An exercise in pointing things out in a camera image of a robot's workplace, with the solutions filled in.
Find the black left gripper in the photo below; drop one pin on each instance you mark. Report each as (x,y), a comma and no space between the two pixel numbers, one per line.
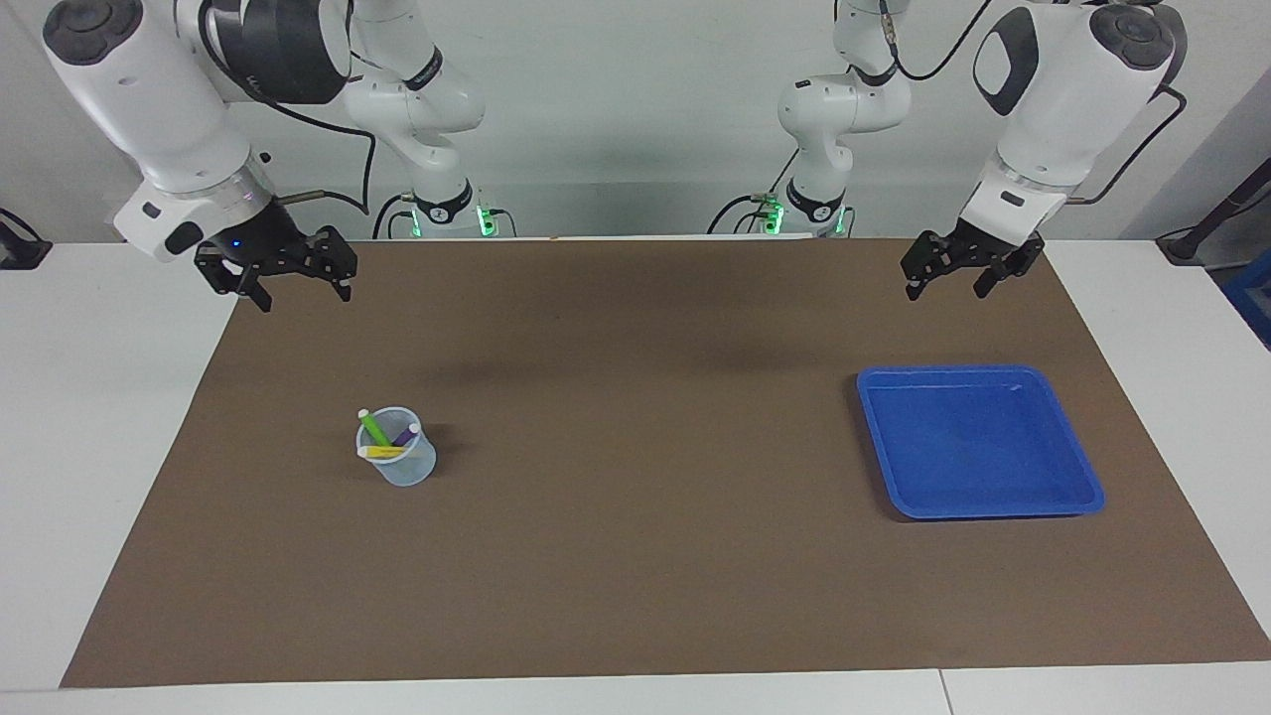
(993,248)

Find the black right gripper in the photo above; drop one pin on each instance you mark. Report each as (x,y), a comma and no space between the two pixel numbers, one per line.
(263,238)

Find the green pen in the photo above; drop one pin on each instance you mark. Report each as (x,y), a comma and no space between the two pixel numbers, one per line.
(374,428)

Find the purple pen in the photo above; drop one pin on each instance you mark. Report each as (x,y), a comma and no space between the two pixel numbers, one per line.
(407,435)

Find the yellow pen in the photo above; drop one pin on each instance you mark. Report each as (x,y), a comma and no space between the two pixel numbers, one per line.
(382,452)

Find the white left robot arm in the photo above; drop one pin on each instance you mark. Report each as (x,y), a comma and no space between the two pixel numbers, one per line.
(1043,99)

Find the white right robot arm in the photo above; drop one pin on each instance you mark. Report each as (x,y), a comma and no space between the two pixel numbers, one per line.
(149,89)

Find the blue plastic tray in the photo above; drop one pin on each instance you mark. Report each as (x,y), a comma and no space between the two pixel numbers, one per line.
(973,447)

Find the clear plastic cup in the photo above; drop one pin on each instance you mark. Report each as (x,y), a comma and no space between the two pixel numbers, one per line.
(407,472)

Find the black stand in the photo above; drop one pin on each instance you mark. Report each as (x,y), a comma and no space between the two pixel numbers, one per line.
(1206,223)

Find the black table clamp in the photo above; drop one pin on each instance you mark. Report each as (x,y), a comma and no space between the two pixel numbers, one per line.
(20,253)

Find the blue box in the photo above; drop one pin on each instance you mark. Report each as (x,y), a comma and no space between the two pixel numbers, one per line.
(1253,303)

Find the brown table mat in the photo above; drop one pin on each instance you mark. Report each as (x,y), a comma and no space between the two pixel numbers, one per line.
(635,556)

